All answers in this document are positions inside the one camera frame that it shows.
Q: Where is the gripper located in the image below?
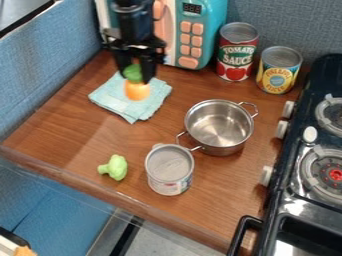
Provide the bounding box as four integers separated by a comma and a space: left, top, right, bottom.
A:
101, 27, 169, 85

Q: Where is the yellow bottle with green cap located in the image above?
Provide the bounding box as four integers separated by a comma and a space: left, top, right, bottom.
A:
121, 63, 153, 102

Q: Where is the green cloth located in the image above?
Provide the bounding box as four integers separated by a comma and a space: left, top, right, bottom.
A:
86, 71, 174, 125

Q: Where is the toy microwave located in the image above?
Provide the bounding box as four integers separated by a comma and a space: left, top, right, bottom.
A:
93, 0, 230, 71

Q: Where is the red tomato sauce can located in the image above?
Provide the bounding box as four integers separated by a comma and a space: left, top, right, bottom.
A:
215, 21, 261, 83

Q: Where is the green toy broccoli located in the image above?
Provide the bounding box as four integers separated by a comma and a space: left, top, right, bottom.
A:
96, 153, 130, 182

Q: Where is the silver pot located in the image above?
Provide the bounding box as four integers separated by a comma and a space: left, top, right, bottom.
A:
173, 98, 261, 158

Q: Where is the white can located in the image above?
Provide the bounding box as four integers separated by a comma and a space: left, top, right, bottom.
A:
142, 142, 197, 197

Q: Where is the yellow can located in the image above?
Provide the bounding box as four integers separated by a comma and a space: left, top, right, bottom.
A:
253, 45, 305, 96

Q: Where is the toy stove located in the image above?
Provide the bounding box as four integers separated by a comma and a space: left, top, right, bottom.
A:
225, 53, 342, 256

